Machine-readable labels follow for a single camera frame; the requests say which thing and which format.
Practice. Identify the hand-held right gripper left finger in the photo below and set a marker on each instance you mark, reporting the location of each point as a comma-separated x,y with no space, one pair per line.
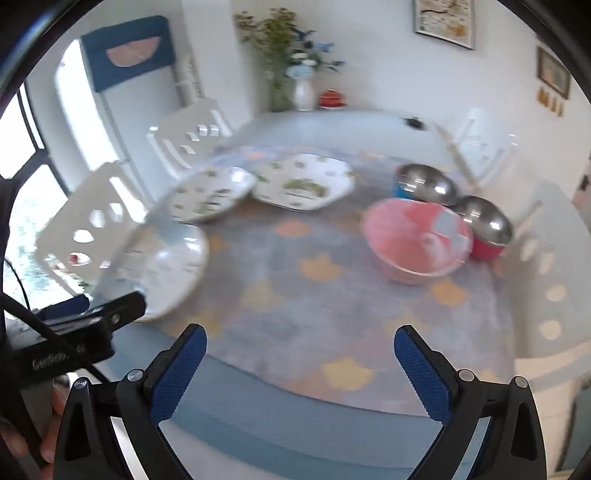
182,369

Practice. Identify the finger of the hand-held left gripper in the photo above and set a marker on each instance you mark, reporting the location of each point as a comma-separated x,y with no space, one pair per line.
127,308
64,307

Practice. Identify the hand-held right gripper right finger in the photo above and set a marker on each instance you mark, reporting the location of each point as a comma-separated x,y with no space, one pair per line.
422,374

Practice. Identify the large white round plate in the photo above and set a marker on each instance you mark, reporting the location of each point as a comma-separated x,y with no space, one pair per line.
171,258

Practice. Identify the steel bowl red exterior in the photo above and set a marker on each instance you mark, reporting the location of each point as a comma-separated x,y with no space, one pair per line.
489,226

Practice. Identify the steel bowl blue exterior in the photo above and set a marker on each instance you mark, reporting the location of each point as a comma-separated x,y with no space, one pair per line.
427,184

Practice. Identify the person's left hand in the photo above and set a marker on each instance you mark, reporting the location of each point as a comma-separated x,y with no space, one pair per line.
54,406

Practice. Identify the white cutout chair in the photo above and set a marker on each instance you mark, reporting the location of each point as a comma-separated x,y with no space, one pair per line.
180,124
69,207
549,240
485,138

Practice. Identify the pink plastic bowl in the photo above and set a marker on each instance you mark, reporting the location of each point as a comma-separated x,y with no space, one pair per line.
406,240

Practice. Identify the lilac printed table mat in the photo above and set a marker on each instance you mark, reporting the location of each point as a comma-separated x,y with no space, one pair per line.
300,300

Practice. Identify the round plate green print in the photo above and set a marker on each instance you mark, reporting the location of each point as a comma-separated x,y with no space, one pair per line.
217,194

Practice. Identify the square plate green print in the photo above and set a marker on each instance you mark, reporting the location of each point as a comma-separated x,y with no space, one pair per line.
304,182

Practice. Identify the small black object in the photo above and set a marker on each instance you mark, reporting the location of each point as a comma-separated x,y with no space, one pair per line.
413,123

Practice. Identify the light blue tablecloth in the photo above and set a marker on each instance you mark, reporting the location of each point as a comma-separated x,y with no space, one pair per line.
323,127

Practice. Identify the white ceramic vase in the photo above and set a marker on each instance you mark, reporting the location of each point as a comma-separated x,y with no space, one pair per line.
303,94

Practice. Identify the small red dish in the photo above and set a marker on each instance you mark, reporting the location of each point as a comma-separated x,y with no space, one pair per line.
332,98

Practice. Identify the green plant in glass vase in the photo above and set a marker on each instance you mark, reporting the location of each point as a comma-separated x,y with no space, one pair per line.
274,50

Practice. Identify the blue artificial flowers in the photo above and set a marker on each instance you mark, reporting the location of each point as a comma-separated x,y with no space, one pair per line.
318,50

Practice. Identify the small dark framed picture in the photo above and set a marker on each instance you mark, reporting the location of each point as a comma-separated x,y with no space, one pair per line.
551,74

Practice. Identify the small wooden wall ornaments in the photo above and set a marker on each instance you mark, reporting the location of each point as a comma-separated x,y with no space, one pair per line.
549,99

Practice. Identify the framed wall picture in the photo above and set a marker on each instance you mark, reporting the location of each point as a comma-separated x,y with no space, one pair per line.
443,21

